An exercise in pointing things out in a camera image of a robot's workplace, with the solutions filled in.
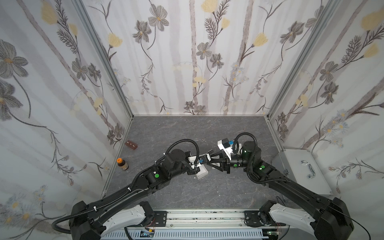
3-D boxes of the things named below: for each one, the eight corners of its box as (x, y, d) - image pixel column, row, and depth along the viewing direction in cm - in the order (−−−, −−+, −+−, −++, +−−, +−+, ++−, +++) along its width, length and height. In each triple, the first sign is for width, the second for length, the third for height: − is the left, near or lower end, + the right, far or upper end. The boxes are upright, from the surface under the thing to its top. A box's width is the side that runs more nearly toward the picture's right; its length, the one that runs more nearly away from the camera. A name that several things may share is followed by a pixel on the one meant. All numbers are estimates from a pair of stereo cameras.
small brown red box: (124, 145, 105) (123, 143, 103) (128, 141, 107) (127, 139, 106) (134, 150, 102) (133, 148, 101) (138, 146, 105) (137, 144, 103)
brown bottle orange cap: (123, 171, 93) (117, 165, 86) (121, 165, 95) (116, 159, 88) (129, 169, 94) (123, 162, 87) (127, 163, 96) (122, 156, 89)
